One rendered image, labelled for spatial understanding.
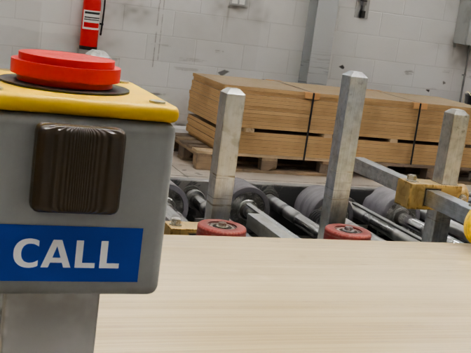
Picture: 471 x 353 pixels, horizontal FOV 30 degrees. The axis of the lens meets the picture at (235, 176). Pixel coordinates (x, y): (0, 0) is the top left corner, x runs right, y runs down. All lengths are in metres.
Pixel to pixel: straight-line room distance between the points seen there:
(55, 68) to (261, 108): 6.43
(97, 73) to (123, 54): 7.38
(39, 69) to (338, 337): 0.76
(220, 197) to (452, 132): 0.47
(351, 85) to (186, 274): 0.57
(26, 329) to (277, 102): 6.46
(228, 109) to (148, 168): 1.20
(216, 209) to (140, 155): 1.23
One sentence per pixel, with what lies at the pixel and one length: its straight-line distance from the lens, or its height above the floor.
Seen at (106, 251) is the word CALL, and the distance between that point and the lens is 0.31.
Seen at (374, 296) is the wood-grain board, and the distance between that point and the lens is 1.20.
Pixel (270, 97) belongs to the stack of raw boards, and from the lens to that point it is 6.74.
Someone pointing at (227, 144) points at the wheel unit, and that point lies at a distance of 1.52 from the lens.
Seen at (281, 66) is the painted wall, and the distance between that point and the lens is 8.17.
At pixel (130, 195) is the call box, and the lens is 0.31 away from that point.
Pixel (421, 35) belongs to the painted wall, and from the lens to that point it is 8.82.
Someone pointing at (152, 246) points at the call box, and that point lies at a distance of 0.32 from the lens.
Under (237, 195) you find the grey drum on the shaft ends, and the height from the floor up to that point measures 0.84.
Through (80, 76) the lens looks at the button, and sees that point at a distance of 0.31.
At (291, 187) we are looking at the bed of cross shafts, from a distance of 2.17.
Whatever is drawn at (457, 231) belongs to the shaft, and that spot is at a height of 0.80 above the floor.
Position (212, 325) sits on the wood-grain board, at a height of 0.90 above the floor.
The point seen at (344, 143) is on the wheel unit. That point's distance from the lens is 1.61.
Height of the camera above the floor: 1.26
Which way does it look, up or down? 11 degrees down
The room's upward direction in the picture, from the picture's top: 8 degrees clockwise
